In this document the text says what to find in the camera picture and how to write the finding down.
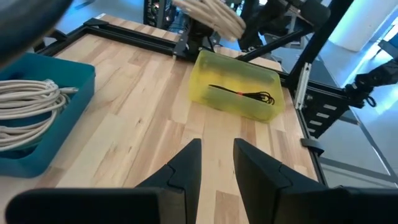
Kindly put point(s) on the black aluminium table frame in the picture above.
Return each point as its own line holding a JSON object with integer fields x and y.
{"x": 133, "y": 36}

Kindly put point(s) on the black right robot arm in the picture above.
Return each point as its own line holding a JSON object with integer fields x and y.
{"x": 314, "y": 12}

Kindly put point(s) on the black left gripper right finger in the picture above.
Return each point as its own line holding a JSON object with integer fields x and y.
{"x": 261, "y": 180}

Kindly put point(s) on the yellow translucent plastic bin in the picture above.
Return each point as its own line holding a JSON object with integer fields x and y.
{"x": 217, "y": 71}

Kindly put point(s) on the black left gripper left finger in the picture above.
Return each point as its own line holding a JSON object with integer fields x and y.
{"x": 189, "y": 174}

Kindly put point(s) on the blue plastic bin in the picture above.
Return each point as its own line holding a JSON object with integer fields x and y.
{"x": 71, "y": 102}

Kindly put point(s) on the black equipment rack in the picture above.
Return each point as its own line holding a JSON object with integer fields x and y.
{"x": 155, "y": 12}

